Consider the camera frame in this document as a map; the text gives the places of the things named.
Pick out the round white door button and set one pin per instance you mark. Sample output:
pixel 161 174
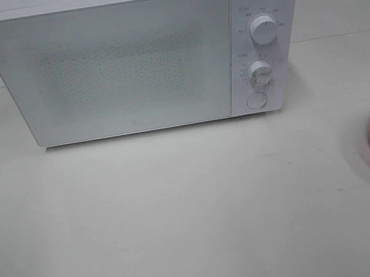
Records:
pixel 257 100

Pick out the white microwave door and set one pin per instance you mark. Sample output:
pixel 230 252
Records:
pixel 87 74

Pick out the white lower timer knob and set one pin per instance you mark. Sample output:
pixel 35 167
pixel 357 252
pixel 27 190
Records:
pixel 260 73

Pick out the white upper power knob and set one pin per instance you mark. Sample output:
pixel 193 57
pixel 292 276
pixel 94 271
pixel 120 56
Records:
pixel 263 28

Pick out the white microwave oven body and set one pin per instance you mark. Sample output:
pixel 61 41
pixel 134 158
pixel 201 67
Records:
pixel 244 51

